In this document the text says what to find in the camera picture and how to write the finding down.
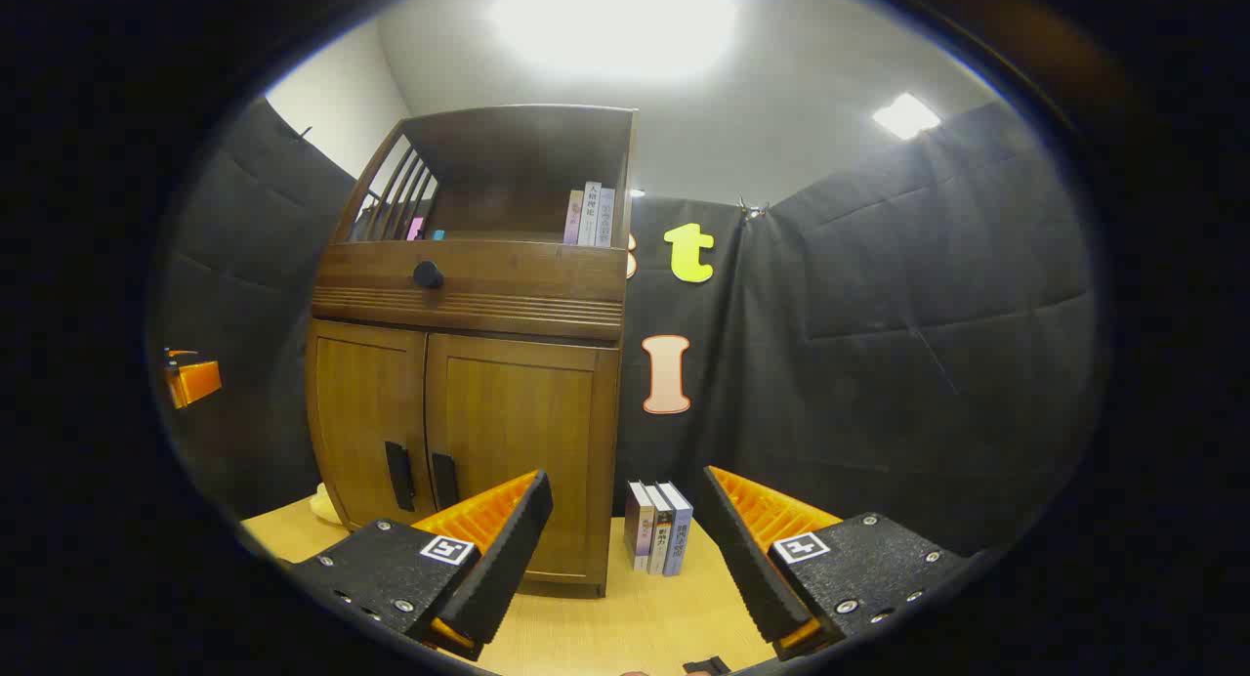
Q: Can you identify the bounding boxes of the wooden double-door shoe cabinet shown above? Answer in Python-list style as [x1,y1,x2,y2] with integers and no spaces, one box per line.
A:
[305,105,638,599]

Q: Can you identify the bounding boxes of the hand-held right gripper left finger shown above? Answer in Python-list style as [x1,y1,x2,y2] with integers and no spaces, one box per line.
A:
[283,469,555,662]

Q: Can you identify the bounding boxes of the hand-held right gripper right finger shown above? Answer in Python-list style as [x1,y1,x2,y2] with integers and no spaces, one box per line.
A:
[690,465,978,662]

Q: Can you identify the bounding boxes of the large ceiling light panel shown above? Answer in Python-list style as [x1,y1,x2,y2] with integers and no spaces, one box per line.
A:
[488,0,740,81]

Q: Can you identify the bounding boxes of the small ceiling light panel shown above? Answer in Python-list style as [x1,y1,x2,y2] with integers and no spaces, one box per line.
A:
[872,92,943,141]

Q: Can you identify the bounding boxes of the black backdrop cloth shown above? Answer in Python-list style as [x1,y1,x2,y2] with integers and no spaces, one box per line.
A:
[156,95,1100,560]

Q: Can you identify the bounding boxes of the wooden shoe cabinet door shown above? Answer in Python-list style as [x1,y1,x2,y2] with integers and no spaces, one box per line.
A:
[426,332,601,581]
[311,322,429,530]

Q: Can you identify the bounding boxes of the blue grey book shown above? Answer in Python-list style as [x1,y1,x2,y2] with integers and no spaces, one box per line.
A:
[662,482,694,577]

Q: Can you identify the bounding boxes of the white dark spine book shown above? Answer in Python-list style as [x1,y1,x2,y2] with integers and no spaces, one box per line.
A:
[645,484,677,575]

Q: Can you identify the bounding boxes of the white purple cover book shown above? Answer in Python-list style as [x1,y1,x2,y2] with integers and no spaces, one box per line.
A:
[625,481,655,572]

